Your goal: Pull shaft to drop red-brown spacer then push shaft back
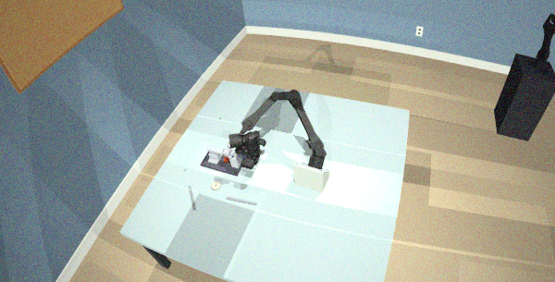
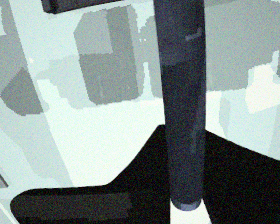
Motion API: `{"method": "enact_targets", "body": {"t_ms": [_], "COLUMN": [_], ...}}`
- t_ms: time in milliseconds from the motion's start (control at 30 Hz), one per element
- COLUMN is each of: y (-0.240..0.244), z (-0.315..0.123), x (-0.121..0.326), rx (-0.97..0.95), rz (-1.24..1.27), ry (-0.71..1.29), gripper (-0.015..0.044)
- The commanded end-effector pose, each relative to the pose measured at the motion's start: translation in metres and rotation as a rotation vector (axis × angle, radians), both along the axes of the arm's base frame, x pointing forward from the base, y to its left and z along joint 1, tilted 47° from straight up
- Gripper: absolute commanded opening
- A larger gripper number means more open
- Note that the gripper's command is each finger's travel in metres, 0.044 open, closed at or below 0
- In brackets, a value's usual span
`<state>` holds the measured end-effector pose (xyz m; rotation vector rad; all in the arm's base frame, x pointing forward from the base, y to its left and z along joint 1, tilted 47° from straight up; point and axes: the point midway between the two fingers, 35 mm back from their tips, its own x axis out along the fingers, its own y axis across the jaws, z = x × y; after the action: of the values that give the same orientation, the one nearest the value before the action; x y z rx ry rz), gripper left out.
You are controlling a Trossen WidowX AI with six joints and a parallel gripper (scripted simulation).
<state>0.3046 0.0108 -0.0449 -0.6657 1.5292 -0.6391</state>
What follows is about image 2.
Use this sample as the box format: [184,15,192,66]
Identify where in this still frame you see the dark blue-grey cylinder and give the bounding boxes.
[153,0,207,212]

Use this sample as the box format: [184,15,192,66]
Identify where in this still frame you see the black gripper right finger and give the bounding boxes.
[201,129,280,224]

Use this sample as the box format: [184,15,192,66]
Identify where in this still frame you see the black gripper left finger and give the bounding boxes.
[10,124,171,224]

